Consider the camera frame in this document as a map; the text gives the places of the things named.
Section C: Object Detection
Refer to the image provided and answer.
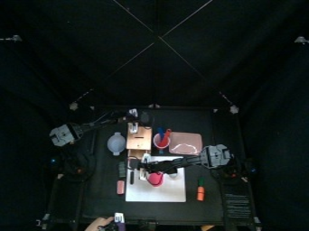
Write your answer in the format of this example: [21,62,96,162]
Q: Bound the wooden drawer box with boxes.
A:
[125,122,154,151]

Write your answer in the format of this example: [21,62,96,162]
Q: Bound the clear plastic bowl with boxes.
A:
[105,132,128,156]

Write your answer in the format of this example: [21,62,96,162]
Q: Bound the wooden drawer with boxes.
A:
[127,149,152,161]

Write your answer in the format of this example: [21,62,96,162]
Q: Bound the dark green rectangular block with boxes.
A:
[117,162,127,178]

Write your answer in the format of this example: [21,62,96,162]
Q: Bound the black printed label plate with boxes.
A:
[222,183,253,225]

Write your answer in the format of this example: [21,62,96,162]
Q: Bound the white purple device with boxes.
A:
[113,212,125,224]

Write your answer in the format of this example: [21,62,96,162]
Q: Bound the pale pink plastic tray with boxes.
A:
[167,131,203,156]

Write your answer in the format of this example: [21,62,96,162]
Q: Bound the white cutting board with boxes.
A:
[124,155,187,203]

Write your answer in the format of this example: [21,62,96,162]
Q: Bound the orange toy carrot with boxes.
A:
[195,177,206,202]

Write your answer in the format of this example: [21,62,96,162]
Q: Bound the person's left hand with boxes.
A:
[83,217,115,231]

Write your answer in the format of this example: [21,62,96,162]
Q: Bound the blue plastic utensil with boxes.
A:
[155,126,166,143]

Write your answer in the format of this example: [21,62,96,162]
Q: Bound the pink rectangular block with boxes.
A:
[116,180,127,195]

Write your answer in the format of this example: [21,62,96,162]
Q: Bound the red plastic utensil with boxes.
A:
[162,128,172,143]

